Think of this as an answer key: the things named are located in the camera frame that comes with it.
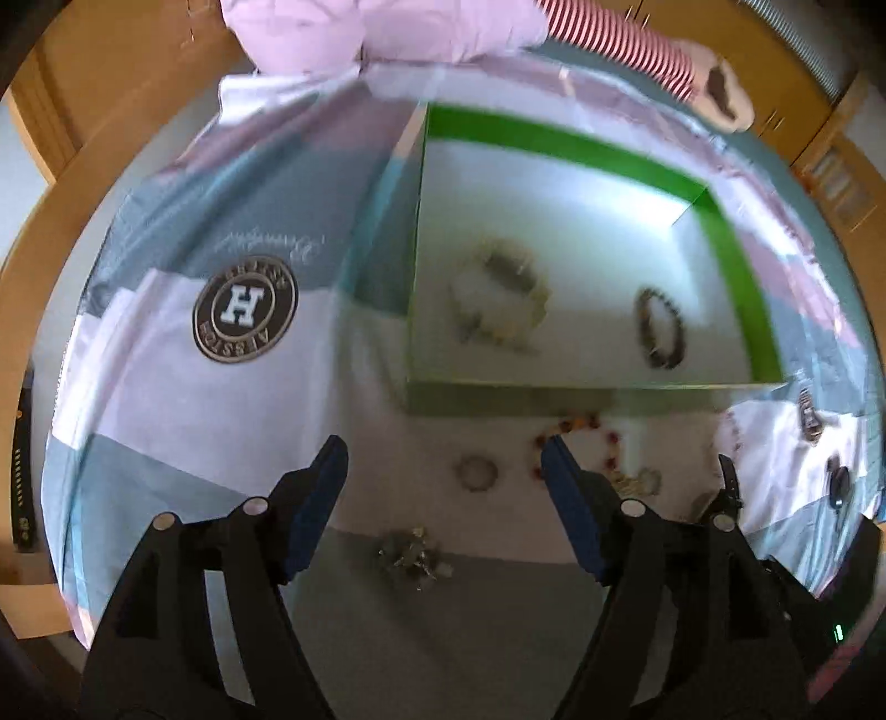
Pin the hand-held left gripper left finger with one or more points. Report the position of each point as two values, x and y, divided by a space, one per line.
315 509

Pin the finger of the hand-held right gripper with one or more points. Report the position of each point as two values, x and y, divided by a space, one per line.
731 488

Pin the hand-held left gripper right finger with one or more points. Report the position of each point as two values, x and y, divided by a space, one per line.
571 502

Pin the metal bangle with charms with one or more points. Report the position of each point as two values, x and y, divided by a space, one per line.
640 481

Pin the metal jewelry cluster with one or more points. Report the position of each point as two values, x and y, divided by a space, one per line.
412 554

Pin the green cardboard box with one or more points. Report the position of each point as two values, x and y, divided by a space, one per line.
567 228

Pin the black round device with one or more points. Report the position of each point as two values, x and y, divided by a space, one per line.
839 481

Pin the plaid bedsheet with round logo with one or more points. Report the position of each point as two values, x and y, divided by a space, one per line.
173 429

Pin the black remote control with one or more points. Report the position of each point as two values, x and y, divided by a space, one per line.
24 471

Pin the striped plush toy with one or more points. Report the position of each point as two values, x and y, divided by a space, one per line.
644 45

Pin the pink pillow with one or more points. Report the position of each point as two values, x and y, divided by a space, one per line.
332 31

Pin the wooden wall cabinets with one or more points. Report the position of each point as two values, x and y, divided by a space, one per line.
782 83

